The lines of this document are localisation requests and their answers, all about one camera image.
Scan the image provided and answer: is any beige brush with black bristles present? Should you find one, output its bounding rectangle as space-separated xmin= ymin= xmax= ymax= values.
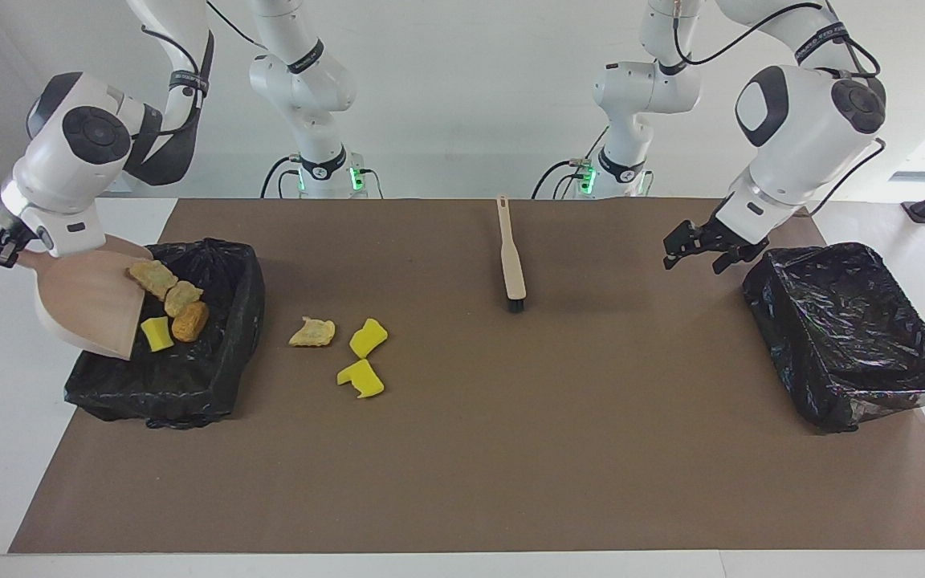
xmin=496 ymin=195 xmax=528 ymax=313

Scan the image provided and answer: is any brown oval foam chunk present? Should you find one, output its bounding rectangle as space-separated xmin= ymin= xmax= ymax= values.
xmin=171 ymin=301 xmax=210 ymax=344

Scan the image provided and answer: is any black right arm base cable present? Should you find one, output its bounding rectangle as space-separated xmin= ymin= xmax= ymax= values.
xmin=260 ymin=155 xmax=304 ymax=199

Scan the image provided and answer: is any beige plastic dustpan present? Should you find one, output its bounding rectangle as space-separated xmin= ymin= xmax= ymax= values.
xmin=0 ymin=218 xmax=155 ymax=360

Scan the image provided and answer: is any rounded beige foam chunk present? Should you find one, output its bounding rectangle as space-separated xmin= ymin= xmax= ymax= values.
xmin=164 ymin=279 xmax=205 ymax=319

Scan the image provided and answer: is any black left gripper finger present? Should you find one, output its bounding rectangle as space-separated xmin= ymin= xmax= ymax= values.
xmin=663 ymin=223 xmax=712 ymax=270
xmin=713 ymin=245 xmax=752 ymax=275

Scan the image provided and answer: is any elongated beige foam chunk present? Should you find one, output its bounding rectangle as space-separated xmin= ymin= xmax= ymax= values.
xmin=127 ymin=259 xmax=180 ymax=302

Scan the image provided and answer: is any bin lined with black bag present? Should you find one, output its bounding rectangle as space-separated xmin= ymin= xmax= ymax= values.
xmin=63 ymin=237 xmax=267 ymax=430
xmin=742 ymin=242 xmax=925 ymax=434

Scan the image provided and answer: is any black arm base cable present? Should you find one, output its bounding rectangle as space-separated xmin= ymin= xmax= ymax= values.
xmin=260 ymin=155 xmax=304 ymax=199
xmin=532 ymin=132 xmax=609 ymax=199

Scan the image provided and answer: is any jagged beige foam chunk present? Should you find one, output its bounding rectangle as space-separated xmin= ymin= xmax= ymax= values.
xmin=288 ymin=315 xmax=336 ymax=348

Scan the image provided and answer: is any notched yellow sponge piece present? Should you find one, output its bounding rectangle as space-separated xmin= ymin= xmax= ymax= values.
xmin=336 ymin=358 xmax=385 ymax=400

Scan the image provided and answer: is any yellow sponge wedge piece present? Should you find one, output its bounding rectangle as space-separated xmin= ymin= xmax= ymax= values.
xmin=140 ymin=316 xmax=176 ymax=352

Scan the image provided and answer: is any brown table mat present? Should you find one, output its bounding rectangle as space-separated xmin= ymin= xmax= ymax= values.
xmin=9 ymin=198 xmax=925 ymax=555

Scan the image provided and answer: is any black left arm base cable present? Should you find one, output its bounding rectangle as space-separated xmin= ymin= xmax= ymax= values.
xmin=532 ymin=132 xmax=609 ymax=199

